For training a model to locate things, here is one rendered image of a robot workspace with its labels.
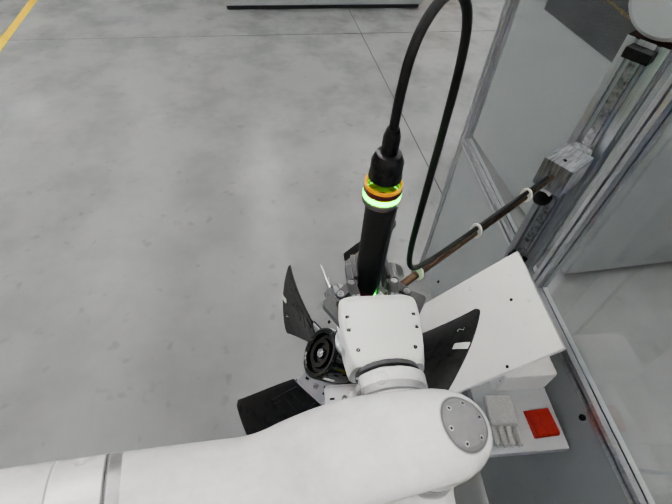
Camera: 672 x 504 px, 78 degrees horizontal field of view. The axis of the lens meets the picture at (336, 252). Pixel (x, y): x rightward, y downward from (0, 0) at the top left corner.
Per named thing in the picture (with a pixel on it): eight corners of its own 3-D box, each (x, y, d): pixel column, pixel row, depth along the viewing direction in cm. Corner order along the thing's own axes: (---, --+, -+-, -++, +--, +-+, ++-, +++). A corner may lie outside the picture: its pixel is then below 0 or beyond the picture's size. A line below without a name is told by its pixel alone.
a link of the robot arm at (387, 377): (347, 418, 49) (345, 393, 51) (421, 413, 50) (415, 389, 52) (354, 390, 43) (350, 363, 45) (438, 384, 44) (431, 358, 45)
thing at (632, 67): (511, 252, 127) (632, 42, 80) (525, 262, 124) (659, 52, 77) (506, 256, 126) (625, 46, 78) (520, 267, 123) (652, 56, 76)
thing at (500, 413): (508, 397, 129) (510, 394, 128) (522, 448, 120) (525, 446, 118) (481, 397, 129) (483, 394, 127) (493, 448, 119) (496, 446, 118)
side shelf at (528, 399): (519, 341, 146) (523, 337, 144) (565, 451, 123) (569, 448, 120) (453, 344, 144) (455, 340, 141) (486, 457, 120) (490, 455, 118)
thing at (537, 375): (524, 343, 142) (538, 326, 134) (543, 389, 132) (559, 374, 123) (476, 346, 140) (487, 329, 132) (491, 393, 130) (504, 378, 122)
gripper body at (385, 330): (342, 400, 50) (334, 319, 57) (425, 394, 51) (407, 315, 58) (347, 373, 44) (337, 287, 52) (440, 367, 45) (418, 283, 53)
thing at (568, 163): (553, 167, 102) (570, 138, 96) (580, 182, 99) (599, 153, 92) (530, 184, 98) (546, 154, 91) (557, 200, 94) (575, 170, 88)
